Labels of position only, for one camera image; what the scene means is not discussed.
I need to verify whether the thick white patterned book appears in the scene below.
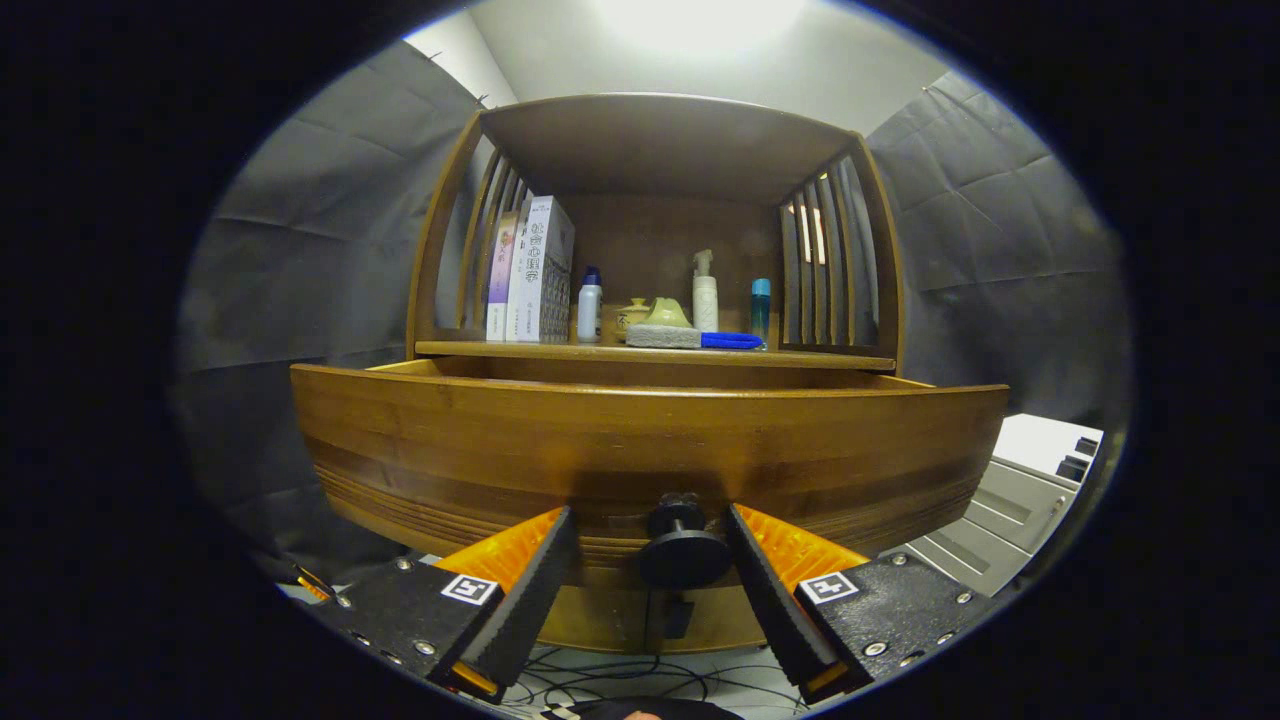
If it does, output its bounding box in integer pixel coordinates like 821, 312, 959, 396
506, 195, 577, 344

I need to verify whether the green handled grey scrub brush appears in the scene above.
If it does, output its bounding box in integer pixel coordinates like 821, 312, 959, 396
626, 296, 706, 350

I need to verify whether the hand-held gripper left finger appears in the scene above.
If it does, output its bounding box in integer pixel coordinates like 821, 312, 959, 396
318, 505, 579, 704

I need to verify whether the brown wooden drawer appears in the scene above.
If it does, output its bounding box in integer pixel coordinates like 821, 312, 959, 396
290, 355, 1011, 591

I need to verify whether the brown wooden cabinet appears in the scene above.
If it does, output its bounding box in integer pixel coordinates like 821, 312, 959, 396
405, 93, 906, 656

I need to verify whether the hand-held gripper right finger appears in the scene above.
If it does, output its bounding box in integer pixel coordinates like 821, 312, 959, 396
725, 503, 996, 706

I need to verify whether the yellow lidded teacup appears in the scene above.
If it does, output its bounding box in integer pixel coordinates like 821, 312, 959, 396
615, 297, 656, 343

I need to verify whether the white pump bottle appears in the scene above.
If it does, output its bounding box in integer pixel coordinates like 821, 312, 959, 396
692, 249, 719, 334

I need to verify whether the tangle of black cables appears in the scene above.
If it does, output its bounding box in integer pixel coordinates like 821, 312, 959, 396
500, 645, 801, 716

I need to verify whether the white bottle blue cap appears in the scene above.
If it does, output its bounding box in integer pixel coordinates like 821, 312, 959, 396
577, 266, 604, 344

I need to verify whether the purple book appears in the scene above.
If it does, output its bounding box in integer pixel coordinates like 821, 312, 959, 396
486, 211, 521, 342

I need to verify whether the black round drawer knob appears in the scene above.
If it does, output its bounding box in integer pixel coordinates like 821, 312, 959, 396
638, 492, 733, 590

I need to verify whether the wooden cabinet door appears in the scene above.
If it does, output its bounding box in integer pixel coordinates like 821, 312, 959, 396
650, 585, 771, 653
540, 585, 656, 656

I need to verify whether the orange black striped object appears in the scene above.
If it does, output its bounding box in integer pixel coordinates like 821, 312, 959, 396
293, 563, 336, 606

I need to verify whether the brown wooden countertop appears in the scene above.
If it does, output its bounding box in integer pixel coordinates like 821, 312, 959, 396
415, 325, 898, 372

